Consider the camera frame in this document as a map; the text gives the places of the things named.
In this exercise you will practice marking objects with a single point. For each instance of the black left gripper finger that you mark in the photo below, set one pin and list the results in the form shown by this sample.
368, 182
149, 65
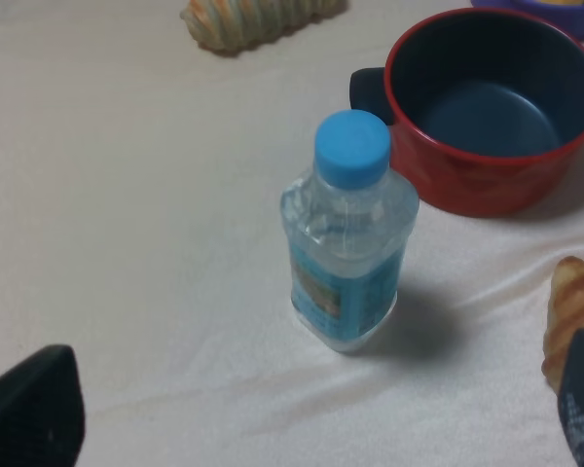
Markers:
42, 410

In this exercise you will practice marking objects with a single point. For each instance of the orange donut bread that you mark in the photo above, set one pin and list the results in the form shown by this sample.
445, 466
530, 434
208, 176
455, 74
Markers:
564, 3

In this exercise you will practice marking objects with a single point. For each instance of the striped croissant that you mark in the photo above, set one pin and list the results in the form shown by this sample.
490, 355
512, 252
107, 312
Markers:
564, 317

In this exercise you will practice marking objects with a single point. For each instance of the white tablecloth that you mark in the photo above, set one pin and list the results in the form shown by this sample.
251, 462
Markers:
140, 179

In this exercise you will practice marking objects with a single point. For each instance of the blue cap water bottle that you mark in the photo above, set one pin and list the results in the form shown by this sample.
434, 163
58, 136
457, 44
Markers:
347, 221

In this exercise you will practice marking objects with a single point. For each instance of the striped long bread roll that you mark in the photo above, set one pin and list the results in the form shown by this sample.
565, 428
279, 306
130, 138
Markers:
230, 26

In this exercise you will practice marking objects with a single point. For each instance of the red pot black handles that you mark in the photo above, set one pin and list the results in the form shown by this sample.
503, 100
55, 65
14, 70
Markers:
485, 108

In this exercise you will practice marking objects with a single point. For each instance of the purple saucepan with handle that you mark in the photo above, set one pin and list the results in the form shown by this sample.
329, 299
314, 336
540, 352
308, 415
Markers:
570, 18

